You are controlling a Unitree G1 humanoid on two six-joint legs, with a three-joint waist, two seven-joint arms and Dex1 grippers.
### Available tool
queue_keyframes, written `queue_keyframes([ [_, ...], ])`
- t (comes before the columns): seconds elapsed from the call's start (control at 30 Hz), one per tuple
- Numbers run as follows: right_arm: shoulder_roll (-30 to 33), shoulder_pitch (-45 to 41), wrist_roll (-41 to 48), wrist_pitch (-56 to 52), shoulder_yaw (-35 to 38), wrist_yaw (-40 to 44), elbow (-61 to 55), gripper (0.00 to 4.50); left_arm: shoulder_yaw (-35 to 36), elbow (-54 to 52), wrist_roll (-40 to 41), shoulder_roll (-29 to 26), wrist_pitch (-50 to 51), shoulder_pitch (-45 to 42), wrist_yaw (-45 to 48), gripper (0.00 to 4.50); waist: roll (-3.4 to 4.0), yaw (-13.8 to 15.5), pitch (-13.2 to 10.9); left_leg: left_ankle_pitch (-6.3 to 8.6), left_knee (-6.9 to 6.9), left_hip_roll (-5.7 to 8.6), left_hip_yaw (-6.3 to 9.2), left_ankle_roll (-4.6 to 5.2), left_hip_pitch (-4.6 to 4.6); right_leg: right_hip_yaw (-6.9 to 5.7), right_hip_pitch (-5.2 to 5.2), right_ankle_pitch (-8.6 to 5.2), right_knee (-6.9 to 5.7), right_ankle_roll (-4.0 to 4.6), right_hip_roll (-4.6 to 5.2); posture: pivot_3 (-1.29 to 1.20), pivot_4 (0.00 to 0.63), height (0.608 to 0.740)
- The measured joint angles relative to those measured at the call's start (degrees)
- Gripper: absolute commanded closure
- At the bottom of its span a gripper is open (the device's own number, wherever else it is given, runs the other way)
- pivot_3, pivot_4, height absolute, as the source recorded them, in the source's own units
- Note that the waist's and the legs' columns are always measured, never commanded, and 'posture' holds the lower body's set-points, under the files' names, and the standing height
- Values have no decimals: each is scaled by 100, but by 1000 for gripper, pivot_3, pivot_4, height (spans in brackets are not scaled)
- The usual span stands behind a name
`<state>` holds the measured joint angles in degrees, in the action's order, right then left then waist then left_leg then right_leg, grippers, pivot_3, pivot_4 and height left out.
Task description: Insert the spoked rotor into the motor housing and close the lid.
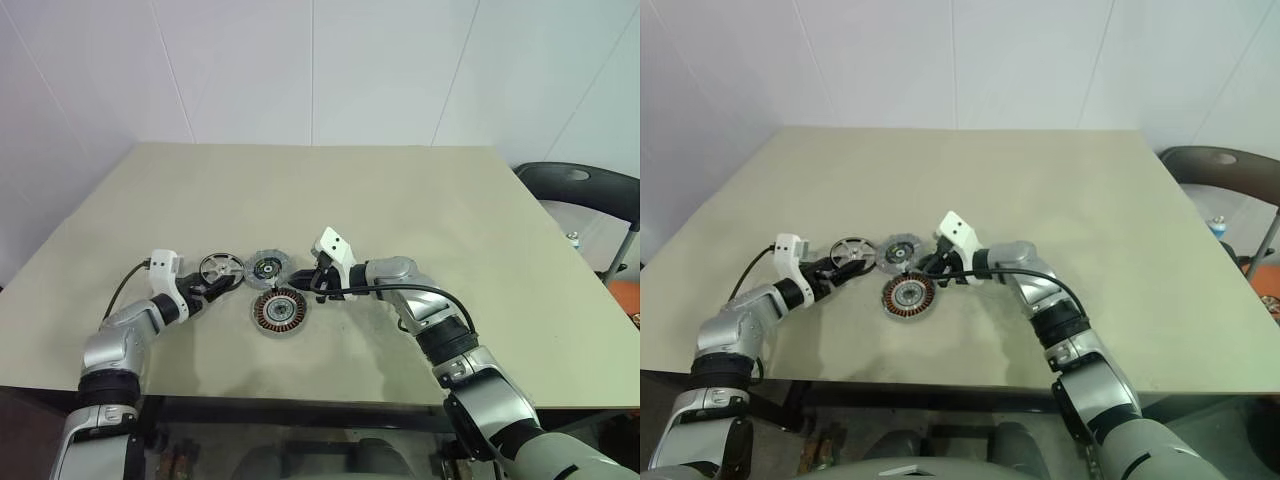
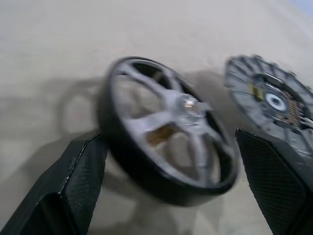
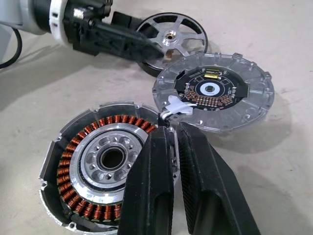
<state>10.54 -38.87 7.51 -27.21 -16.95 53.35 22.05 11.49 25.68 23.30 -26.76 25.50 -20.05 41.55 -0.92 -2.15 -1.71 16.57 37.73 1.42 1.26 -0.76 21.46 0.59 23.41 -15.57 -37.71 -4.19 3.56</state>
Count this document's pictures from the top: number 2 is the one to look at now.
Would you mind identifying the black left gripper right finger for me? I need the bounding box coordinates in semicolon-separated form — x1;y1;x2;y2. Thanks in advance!
235;127;313;235

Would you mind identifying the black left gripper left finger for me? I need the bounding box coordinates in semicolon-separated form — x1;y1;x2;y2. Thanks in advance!
0;133;108;235

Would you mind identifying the grey ribbed motor housing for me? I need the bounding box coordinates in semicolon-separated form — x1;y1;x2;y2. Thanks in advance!
224;55;313;160

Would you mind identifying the black silver spoked rotor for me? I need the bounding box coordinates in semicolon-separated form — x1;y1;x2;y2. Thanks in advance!
96;56;239;208

